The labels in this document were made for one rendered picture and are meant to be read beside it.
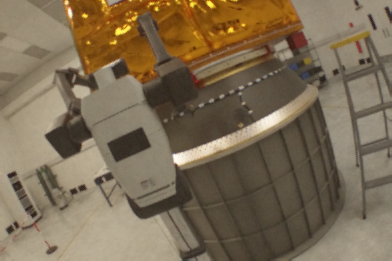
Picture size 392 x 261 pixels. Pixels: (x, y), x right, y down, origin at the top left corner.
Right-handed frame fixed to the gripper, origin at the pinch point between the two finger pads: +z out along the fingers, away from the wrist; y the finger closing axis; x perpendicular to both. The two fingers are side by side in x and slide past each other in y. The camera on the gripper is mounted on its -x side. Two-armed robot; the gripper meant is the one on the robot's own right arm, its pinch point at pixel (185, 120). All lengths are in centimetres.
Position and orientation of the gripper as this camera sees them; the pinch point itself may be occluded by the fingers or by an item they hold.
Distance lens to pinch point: 134.7
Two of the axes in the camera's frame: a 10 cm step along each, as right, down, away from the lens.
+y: -9.1, 4.1, -1.0
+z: 2.9, 7.8, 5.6
